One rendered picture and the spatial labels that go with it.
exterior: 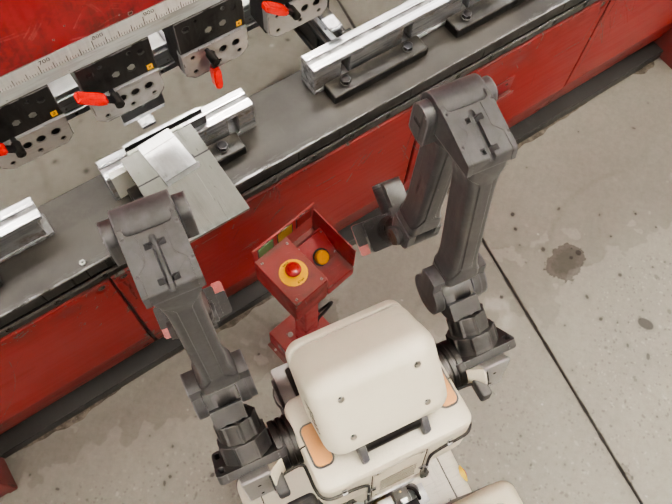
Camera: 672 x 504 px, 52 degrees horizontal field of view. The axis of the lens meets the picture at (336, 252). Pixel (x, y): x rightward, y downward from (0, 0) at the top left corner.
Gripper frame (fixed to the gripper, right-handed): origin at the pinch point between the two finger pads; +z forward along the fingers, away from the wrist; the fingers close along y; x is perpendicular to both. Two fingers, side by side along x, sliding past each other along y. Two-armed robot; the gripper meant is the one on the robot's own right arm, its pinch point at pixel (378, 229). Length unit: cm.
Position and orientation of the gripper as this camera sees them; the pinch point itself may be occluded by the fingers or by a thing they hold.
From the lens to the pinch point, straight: 151.5
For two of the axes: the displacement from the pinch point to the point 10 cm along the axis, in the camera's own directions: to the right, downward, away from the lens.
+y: -9.0, 3.8, -2.0
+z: -2.2, -0.2, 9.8
